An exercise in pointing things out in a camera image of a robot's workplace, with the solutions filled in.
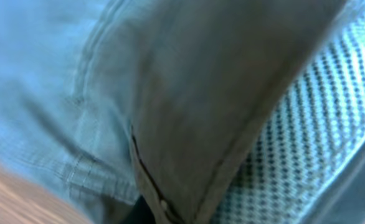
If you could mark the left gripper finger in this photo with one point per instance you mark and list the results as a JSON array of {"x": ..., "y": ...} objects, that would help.
[{"x": 139, "y": 214}]

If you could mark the grey shorts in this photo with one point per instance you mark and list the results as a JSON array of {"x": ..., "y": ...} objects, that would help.
[{"x": 215, "y": 111}]

